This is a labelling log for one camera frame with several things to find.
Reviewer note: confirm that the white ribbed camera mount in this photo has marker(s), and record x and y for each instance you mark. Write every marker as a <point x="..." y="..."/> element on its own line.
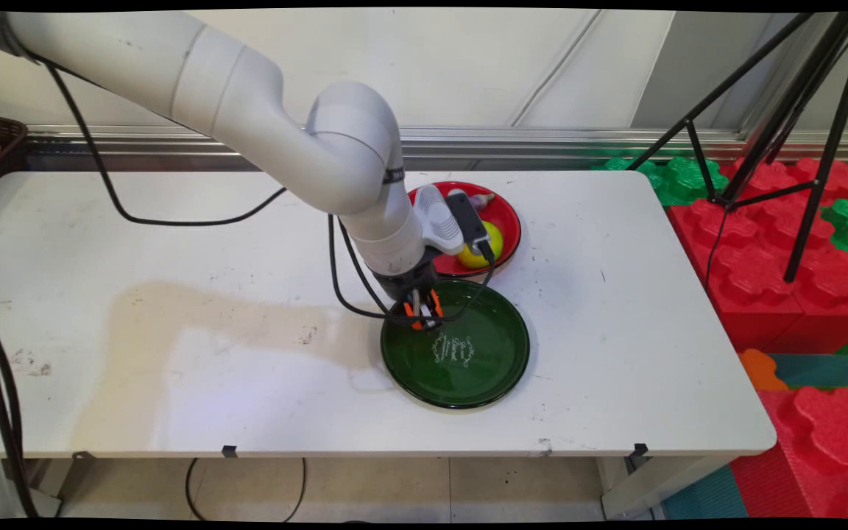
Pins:
<point x="437" y="217"/>

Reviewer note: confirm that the black camera tripod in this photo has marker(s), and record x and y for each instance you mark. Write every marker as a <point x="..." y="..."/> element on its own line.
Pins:
<point x="830" y="147"/>

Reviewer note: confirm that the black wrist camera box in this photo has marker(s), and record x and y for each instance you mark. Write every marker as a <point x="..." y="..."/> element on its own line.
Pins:
<point x="468" y="221"/>

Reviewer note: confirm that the grey metal table bracket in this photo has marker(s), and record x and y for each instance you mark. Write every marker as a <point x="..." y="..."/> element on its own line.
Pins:
<point x="74" y="471"/>

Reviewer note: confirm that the yellow-green toy apple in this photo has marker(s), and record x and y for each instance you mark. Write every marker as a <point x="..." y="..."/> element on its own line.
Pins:
<point x="477" y="258"/>

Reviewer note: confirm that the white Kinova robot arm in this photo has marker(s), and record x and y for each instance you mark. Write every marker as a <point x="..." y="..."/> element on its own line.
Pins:
<point x="247" y="96"/>

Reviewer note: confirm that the orange toy carrot chunk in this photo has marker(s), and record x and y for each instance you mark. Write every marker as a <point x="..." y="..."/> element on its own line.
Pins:
<point x="436" y="300"/>

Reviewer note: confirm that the dark green round plate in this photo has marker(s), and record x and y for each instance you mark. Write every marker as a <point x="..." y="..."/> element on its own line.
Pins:
<point x="483" y="375"/>

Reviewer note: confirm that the brown wicker basket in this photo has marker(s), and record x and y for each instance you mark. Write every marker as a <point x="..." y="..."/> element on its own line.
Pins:
<point x="8" y="147"/>

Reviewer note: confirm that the white table leg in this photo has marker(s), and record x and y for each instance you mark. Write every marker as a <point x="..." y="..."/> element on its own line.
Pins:
<point x="652" y="486"/>

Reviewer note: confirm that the red round plate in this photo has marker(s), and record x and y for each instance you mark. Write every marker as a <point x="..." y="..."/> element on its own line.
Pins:
<point x="506" y="221"/>

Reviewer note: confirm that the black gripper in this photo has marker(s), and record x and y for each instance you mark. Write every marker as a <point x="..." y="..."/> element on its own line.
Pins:
<point x="405" y="283"/>

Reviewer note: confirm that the aluminium wall rail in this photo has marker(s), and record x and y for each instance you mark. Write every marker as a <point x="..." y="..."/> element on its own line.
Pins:
<point x="578" y="143"/>

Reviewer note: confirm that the orange foam piece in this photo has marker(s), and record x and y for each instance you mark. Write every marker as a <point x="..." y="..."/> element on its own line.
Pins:
<point x="761" y="370"/>

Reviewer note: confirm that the teal foam mat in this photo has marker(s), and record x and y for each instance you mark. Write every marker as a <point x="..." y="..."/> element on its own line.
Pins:
<point x="704" y="497"/>
<point x="825" y="369"/>

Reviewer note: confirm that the dark purple toy eggplant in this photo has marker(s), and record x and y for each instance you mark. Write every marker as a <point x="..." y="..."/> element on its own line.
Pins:
<point x="481" y="199"/>

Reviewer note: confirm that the large red foam block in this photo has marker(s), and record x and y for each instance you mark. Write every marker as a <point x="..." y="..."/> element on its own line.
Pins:
<point x="748" y="287"/>

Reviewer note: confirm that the black table edge clip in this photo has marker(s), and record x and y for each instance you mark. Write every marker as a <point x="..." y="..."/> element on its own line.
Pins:
<point x="229" y="450"/>
<point x="640" y="450"/>

